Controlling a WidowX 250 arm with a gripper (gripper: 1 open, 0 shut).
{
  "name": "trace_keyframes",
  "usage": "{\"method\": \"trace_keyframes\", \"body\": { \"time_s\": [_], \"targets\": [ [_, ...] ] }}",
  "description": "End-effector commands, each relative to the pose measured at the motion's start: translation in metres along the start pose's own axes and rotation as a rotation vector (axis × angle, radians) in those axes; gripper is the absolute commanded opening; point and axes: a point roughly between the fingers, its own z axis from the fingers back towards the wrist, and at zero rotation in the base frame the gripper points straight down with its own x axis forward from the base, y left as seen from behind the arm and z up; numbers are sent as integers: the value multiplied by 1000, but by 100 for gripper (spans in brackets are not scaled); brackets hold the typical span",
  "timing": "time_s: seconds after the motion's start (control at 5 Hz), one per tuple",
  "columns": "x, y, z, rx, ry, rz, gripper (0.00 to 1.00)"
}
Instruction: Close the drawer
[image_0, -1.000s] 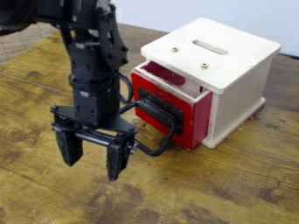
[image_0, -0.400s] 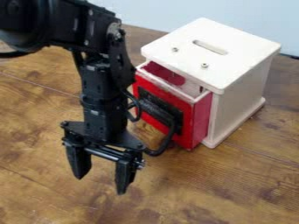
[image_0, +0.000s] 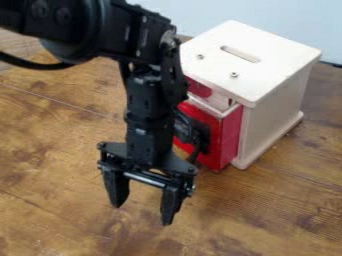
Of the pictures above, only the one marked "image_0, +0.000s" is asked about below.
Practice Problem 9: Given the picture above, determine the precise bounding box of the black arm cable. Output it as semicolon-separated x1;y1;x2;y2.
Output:
0;50;77;71

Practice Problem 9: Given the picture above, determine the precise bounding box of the black metal drawer handle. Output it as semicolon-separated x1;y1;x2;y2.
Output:
173;110;209;163

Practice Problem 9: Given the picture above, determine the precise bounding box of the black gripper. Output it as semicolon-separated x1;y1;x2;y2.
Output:
97;130;197;226

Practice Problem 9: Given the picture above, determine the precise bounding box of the red drawer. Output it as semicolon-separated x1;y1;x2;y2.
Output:
179;78;243;172

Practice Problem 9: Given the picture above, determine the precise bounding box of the white wooden box cabinet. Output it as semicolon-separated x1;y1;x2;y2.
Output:
180;20;320;169

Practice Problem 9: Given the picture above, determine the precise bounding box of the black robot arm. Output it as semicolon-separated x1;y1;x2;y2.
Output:
0;0;197;225

